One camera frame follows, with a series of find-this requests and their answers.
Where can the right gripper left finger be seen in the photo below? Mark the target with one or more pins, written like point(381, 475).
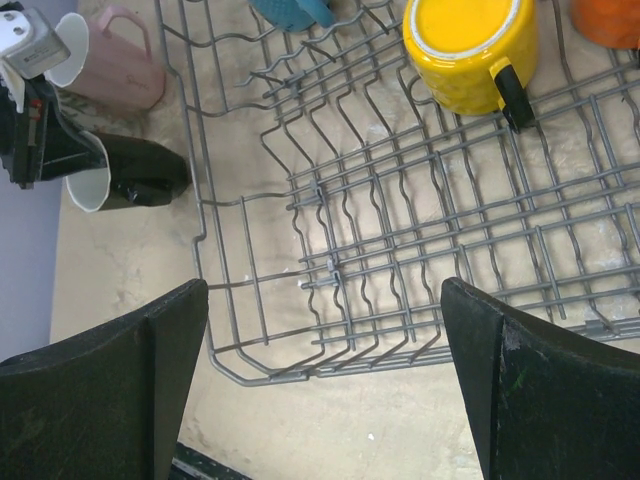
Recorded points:
point(106, 403)

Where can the blue mug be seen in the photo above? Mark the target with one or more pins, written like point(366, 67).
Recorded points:
point(294, 16)

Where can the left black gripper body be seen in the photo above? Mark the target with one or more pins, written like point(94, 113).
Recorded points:
point(28, 149)

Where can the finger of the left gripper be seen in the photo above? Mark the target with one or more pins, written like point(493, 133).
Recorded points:
point(67, 149)

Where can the orange mug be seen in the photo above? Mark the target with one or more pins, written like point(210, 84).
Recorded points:
point(609, 23)

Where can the black mug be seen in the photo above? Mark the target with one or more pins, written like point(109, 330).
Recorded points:
point(134, 172)

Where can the pink mug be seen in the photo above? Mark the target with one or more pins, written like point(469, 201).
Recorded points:
point(105, 67)

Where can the grey wire dish rack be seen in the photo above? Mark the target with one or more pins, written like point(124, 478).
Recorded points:
point(334, 195)

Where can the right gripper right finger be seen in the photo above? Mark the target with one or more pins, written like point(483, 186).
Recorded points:
point(542, 402)

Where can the yellow mug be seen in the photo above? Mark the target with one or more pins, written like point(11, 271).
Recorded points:
point(475, 57)

